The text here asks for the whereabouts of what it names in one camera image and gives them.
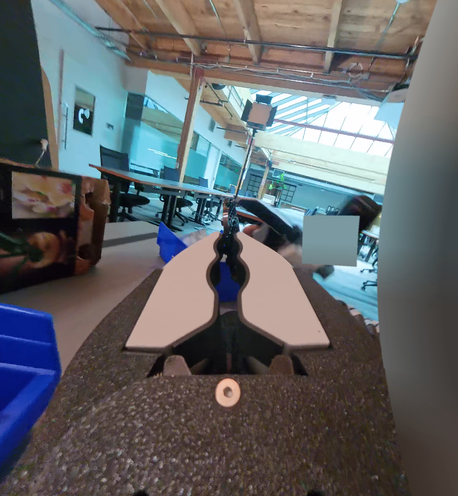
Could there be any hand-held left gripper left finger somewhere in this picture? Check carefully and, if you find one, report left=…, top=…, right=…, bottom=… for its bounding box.
left=125, top=231, right=223, bottom=353

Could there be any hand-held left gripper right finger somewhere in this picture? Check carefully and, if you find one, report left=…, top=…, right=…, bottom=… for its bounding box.
left=235, top=231, right=331, bottom=356

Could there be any round black lego assembly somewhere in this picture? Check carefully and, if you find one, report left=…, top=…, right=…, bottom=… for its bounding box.
left=219, top=196, right=242, bottom=280

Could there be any blue plastic bin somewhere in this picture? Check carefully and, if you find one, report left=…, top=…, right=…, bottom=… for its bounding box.
left=0, top=299, right=63, bottom=493
left=155, top=221, right=242, bottom=304

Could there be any black orchid lego box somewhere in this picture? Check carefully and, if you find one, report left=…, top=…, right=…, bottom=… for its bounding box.
left=0, top=155, right=111, bottom=299

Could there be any light stand with panel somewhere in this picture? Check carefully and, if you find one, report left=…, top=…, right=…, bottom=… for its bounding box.
left=228, top=93, right=279, bottom=203

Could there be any wooden table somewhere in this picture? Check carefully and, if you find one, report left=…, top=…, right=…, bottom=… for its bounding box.
left=89, top=162, right=230, bottom=228

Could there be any black office chair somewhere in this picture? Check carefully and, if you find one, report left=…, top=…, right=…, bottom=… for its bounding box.
left=98, top=144, right=152, bottom=223

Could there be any white ceiling projector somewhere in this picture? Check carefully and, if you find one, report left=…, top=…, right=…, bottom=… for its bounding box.
left=373, top=90, right=406, bottom=125

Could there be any black phone icon sign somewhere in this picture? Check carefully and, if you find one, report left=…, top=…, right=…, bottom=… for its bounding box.
left=73, top=88, right=97, bottom=137

